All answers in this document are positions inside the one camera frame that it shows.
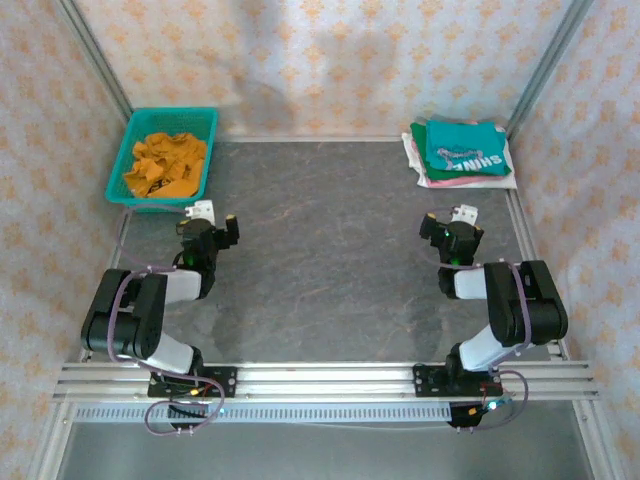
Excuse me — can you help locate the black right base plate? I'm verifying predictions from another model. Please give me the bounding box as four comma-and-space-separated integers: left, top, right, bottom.
412, 363, 504, 399

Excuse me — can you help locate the aluminium mounting rail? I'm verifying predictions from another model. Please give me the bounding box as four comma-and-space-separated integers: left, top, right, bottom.
52, 362, 601, 404

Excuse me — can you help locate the patterned fabric backdrop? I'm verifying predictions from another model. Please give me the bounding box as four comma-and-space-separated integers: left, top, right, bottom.
0, 0, 640, 480

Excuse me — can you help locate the orange t-shirt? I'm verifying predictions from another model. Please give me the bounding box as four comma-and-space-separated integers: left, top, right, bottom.
122, 131, 209, 200

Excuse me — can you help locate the green folded t-shirt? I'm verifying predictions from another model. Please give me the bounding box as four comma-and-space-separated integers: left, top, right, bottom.
410, 122, 516, 182

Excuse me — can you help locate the teal plastic basket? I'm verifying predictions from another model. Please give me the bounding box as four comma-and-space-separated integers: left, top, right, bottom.
103, 106, 220, 214

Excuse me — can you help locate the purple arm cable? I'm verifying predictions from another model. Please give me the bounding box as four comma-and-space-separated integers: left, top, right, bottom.
428, 204, 532, 432
107, 203, 226, 437

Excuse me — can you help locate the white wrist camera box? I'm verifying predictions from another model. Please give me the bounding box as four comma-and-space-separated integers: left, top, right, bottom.
448, 203, 481, 226
183, 199, 216, 226

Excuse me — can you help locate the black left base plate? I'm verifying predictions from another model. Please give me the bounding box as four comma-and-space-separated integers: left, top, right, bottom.
147, 366, 239, 400

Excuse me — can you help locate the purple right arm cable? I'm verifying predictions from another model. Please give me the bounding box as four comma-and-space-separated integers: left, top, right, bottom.
428, 204, 532, 432

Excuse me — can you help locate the aluminium table side rail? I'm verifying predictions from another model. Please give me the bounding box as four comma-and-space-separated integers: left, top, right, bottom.
79, 214, 129, 364
504, 189, 571, 362

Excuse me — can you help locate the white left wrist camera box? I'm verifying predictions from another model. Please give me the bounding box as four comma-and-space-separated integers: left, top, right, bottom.
183, 199, 216, 226

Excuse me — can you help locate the teal printed t-shirt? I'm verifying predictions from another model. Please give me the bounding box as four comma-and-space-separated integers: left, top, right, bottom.
424, 119, 512, 176

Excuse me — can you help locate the slotted grey cable duct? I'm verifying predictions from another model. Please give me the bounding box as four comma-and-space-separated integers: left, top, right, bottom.
73, 403, 454, 424

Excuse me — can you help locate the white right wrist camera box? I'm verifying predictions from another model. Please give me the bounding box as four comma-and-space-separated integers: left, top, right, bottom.
448, 203, 481, 226

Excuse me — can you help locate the stack of folded clothes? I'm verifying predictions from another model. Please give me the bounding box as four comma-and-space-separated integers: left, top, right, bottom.
402, 130, 519, 190

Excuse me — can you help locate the aluminium frame post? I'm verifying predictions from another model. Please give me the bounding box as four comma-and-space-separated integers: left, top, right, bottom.
54, 0, 136, 121
505, 0, 594, 141

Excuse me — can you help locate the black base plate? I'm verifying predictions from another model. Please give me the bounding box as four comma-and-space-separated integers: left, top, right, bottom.
147, 366, 239, 400
412, 363, 504, 399

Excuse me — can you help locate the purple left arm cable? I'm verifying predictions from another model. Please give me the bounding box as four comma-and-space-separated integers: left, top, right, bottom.
107, 203, 226, 437

